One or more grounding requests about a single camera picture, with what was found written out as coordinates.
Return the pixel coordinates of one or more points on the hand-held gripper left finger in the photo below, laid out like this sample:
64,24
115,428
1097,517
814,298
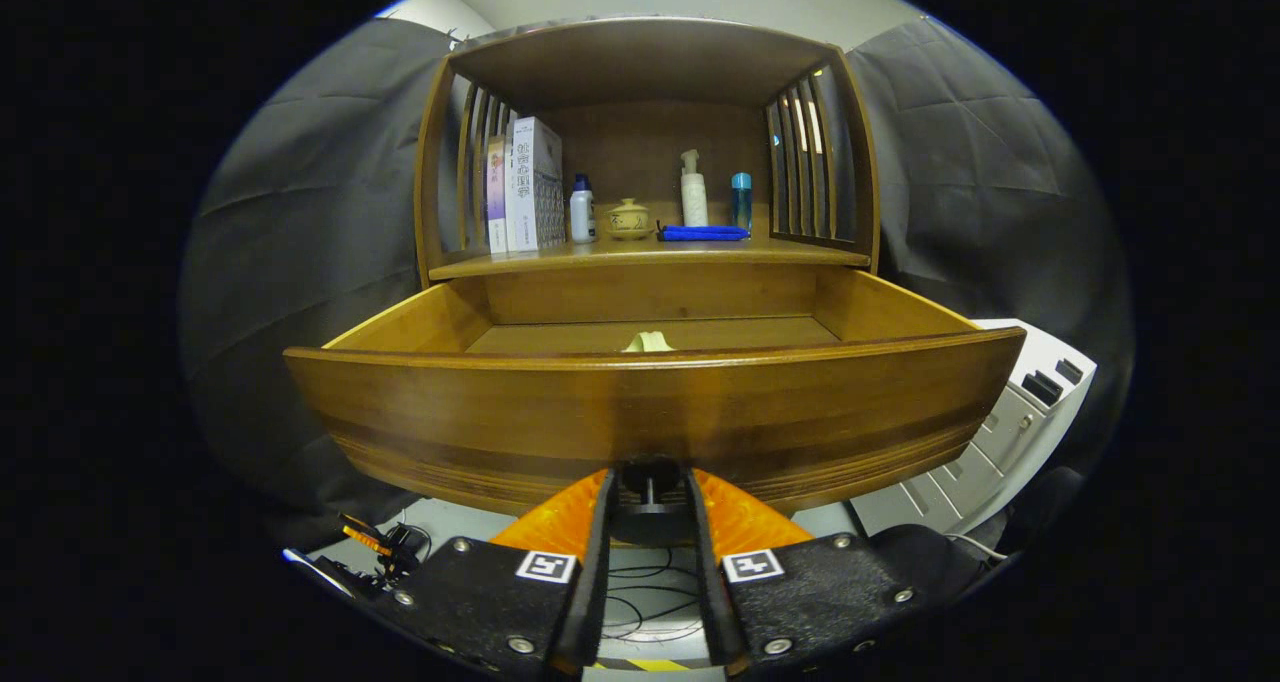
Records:
595,582

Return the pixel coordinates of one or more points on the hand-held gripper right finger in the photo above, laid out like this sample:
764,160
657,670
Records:
712,602

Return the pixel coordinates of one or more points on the pale green ceramic ornament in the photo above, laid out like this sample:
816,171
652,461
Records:
650,343

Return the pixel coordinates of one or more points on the white drawer unit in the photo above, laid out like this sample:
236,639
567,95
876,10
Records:
1000,442

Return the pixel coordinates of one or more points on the wooden countertop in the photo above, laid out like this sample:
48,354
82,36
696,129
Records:
640,253

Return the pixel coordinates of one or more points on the yellow black floor tape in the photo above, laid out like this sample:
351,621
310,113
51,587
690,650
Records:
645,665

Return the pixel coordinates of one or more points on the yellow lidded teacup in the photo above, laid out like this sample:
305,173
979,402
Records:
629,222

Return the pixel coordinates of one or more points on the white bottle blue cap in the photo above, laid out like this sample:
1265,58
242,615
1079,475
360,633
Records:
582,217

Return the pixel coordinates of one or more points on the blue folded cloth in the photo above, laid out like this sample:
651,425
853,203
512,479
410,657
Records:
703,233

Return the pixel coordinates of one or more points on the small black block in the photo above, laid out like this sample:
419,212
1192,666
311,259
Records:
1070,371
1042,388

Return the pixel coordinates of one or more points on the purple book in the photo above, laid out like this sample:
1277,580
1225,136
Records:
496,197

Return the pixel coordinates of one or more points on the white pump bottle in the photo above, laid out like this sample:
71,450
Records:
694,197

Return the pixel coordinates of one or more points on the blue tumbler bottle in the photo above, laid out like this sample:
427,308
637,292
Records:
741,202

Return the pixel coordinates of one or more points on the white book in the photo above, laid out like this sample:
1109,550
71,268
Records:
525,187

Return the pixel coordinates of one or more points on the black backdrop cloth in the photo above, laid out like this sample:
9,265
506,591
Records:
300,212

